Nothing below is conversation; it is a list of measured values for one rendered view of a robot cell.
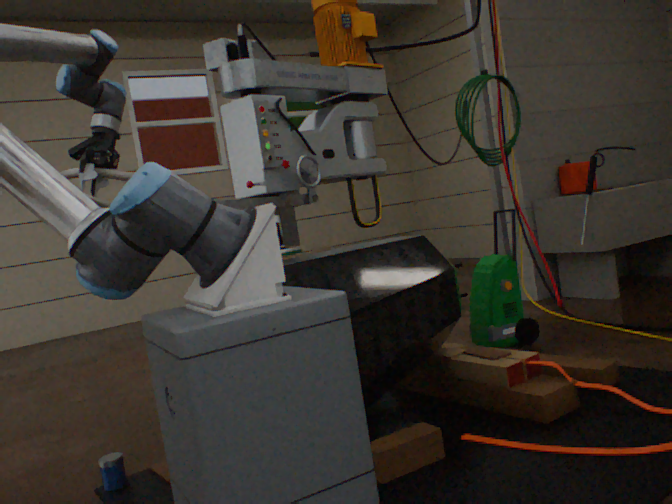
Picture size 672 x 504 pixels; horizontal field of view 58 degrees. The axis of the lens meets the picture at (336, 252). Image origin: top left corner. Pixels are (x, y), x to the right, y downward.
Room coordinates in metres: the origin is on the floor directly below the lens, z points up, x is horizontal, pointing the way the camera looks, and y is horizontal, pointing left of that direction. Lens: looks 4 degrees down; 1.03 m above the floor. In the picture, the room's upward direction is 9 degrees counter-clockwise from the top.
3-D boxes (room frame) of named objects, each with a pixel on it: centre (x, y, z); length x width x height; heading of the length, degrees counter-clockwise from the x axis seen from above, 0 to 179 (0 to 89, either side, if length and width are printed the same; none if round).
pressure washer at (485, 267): (3.93, -0.99, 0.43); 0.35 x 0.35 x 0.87; 20
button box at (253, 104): (2.55, 0.22, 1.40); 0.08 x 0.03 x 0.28; 137
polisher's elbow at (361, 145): (3.16, -0.19, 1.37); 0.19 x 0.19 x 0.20
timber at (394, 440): (2.28, -0.14, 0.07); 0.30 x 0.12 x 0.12; 119
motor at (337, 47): (3.15, -0.21, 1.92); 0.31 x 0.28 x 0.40; 47
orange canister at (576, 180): (5.30, -2.23, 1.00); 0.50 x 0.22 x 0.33; 118
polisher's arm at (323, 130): (2.96, -0.02, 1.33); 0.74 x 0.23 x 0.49; 137
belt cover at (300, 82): (2.93, 0.02, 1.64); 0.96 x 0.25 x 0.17; 137
